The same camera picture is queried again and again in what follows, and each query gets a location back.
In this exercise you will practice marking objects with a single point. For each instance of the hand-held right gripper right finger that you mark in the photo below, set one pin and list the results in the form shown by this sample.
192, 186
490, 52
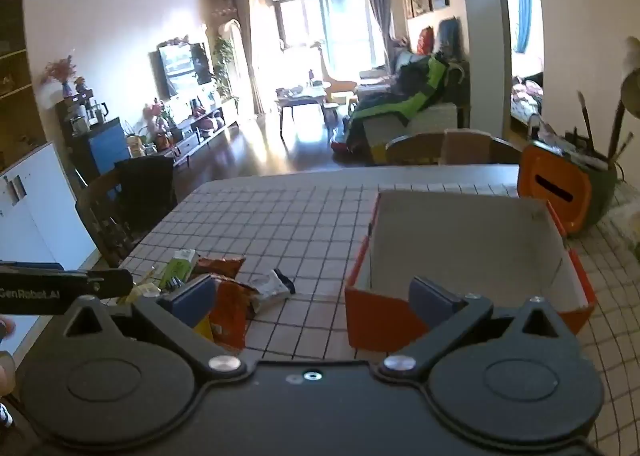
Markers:
432, 301

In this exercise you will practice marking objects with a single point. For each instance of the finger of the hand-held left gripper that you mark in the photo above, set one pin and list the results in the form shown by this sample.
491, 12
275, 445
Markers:
30, 265
107, 282

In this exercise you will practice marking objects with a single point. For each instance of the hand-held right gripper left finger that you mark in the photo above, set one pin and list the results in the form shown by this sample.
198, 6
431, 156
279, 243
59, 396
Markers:
192, 298

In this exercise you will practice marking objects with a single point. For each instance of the green snack packet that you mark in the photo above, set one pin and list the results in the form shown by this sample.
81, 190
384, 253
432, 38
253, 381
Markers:
177, 266

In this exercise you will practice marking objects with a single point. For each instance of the yellow snack packet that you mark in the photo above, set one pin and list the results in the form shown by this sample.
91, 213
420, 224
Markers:
145, 292

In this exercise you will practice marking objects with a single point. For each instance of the orange snack packet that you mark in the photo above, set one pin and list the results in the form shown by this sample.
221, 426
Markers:
230, 316

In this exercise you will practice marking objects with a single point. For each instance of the red-brown chips packet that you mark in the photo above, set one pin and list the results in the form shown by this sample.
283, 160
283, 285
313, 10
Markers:
220, 263

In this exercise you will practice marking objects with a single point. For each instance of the orange cardboard box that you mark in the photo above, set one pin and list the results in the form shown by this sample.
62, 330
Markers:
450, 236

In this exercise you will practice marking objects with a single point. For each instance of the silver snack packet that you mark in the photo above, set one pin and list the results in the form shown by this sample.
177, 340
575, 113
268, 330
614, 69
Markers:
270, 286

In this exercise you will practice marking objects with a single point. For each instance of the person's left hand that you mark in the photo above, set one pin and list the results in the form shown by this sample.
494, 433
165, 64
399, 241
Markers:
6, 371

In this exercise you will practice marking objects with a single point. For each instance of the white sideboard cabinet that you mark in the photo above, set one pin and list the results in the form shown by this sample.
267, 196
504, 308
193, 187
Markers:
35, 216

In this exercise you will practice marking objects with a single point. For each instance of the dark wooden dining chair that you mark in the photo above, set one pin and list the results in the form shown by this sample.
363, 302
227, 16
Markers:
97, 221

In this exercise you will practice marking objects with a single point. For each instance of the checked tablecloth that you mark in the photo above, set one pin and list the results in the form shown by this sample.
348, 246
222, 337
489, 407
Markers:
300, 216

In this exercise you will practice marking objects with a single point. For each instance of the blue and black cabinet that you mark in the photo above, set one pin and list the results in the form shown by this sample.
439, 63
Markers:
105, 146

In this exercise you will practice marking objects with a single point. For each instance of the beige cloth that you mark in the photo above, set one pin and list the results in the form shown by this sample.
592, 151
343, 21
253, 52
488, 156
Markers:
467, 146

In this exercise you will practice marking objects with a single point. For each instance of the white television cabinet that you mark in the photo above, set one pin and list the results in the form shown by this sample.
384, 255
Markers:
200, 131

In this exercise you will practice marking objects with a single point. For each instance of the white sofa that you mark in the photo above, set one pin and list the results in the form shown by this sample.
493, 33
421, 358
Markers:
435, 119

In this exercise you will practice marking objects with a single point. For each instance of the vase of red flowers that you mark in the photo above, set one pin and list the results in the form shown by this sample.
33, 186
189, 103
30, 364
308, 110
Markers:
60, 71

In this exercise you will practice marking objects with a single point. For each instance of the green and black jacket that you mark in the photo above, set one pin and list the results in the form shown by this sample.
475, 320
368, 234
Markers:
400, 106

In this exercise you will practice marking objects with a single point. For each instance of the white paper slips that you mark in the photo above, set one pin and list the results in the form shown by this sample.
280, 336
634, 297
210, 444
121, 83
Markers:
565, 146

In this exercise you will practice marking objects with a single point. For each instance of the bed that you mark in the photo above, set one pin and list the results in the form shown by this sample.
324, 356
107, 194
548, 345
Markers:
525, 101

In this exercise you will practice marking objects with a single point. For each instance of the wooden coffee table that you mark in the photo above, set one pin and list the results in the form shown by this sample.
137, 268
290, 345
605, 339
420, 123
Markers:
300, 99

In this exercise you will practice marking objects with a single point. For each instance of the television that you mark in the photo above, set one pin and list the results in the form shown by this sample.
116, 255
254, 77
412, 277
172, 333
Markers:
182, 66

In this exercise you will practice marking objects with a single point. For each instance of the paint brush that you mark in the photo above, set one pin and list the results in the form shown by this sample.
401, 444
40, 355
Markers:
622, 146
586, 121

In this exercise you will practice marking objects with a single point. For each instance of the green house plant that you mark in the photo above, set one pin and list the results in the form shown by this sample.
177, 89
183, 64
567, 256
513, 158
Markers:
224, 61

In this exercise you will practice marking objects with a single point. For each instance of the arched mirror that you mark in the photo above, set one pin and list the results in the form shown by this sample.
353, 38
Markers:
240, 61

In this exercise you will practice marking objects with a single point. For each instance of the red bag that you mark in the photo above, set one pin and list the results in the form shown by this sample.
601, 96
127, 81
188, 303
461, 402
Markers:
425, 41

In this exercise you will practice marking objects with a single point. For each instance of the dark bag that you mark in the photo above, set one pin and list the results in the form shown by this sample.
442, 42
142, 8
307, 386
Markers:
450, 39

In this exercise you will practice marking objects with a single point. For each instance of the grey desk lamp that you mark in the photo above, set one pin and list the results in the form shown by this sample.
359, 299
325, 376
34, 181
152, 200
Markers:
631, 86

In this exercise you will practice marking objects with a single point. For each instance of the grey curtain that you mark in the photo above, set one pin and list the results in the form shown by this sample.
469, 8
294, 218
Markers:
377, 11

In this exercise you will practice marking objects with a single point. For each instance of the blue curtain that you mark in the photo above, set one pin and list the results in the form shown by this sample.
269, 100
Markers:
523, 11

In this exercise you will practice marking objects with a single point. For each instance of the wooden wall shelf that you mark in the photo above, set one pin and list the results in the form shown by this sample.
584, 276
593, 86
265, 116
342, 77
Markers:
15, 101

